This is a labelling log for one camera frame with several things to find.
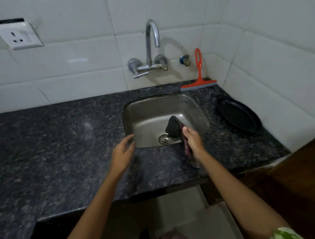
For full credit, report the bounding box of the orange squeegee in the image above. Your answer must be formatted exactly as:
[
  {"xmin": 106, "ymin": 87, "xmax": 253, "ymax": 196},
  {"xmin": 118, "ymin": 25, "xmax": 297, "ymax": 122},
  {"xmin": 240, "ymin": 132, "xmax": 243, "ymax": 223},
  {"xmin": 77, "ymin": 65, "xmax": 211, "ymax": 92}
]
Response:
[{"xmin": 180, "ymin": 48, "xmax": 218, "ymax": 92}]

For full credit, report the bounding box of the chrome wall faucet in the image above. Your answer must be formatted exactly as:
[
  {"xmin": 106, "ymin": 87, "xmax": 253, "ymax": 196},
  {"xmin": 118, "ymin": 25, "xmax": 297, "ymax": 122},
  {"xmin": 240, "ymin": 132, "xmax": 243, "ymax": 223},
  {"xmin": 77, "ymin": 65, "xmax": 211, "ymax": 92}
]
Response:
[{"xmin": 128, "ymin": 19, "xmax": 169, "ymax": 79}]

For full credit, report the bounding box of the person's right hand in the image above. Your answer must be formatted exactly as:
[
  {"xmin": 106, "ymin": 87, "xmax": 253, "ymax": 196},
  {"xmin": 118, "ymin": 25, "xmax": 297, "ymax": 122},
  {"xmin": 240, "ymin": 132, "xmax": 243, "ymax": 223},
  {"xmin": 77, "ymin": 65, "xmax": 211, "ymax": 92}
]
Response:
[{"xmin": 182, "ymin": 126, "xmax": 208, "ymax": 162}]

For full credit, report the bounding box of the metal sink drain strainer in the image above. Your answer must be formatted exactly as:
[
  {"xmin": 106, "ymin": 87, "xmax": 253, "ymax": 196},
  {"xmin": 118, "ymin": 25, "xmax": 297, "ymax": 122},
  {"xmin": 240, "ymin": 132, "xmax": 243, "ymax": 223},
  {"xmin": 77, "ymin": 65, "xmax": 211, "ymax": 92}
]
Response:
[{"xmin": 158, "ymin": 133, "xmax": 173, "ymax": 146}]

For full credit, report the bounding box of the green white sleeve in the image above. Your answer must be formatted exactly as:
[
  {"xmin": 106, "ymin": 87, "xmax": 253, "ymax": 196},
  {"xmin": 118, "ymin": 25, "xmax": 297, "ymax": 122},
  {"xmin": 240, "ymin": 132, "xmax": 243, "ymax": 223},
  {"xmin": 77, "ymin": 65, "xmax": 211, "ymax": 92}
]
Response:
[{"xmin": 271, "ymin": 227, "xmax": 305, "ymax": 239}]

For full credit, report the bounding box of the stainless steel sink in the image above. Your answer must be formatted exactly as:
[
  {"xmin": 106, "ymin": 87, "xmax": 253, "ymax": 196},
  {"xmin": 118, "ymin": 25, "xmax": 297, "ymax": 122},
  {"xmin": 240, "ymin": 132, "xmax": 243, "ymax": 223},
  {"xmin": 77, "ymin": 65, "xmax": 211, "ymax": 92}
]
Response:
[{"xmin": 123, "ymin": 93, "xmax": 210, "ymax": 149}]

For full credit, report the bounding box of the wall water valve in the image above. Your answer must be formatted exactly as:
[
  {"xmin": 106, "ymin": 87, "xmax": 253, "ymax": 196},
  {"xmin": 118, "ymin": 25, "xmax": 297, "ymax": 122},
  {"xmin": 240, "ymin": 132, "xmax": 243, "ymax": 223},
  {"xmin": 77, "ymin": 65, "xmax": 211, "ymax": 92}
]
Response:
[{"xmin": 179, "ymin": 54, "xmax": 191, "ymax": 67}]

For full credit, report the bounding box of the person's left forearm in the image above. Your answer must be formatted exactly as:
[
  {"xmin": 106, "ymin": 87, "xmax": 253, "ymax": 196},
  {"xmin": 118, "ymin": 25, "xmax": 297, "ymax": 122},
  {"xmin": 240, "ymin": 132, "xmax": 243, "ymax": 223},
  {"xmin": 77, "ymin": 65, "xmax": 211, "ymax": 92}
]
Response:
[{"xmin": 67, "ymin": 169, "xmax": 123, "ymax": 239}]

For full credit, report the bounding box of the brown wooden door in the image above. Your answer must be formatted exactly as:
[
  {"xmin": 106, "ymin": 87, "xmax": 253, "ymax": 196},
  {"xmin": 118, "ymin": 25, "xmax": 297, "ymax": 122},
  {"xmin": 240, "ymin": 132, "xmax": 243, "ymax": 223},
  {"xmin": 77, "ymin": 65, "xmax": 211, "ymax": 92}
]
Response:
[{"xmin": 235, "ymin": 140, "xmax": 315, "ymax": 239}]

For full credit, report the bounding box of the person's right forearm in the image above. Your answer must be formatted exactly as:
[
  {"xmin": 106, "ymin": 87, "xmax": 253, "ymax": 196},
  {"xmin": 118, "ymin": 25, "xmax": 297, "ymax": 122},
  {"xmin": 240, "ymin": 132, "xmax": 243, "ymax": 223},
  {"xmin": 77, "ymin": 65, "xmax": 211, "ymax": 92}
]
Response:
[{"xmin": 197, "ymin": 151, "xmax": 292, "ymax": 239}]

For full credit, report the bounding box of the black round pan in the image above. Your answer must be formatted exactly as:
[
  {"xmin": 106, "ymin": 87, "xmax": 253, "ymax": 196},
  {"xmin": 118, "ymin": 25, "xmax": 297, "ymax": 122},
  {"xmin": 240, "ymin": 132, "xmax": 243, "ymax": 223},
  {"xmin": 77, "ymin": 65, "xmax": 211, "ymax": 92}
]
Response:
[{"xmin": 216, "ymin": 97, "xmax": 263, "ymax": 134}]

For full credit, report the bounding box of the white wall power socket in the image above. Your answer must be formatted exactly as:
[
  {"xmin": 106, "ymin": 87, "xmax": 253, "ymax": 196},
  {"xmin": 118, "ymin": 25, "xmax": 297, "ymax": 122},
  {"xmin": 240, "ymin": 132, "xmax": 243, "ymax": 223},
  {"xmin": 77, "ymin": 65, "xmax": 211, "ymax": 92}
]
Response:
[{"xmin": 0, "ymin": 21, "xmax": 44, "ymax": 51}]

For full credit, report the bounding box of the person's left hand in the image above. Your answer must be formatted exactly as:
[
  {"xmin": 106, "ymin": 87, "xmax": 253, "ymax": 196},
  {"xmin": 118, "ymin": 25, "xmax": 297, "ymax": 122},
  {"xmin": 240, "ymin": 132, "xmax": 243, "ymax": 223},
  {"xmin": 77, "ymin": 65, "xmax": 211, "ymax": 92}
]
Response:
[{"xmin": 109, "ymin": 134, "xmax": 136, "ymax": 174}]

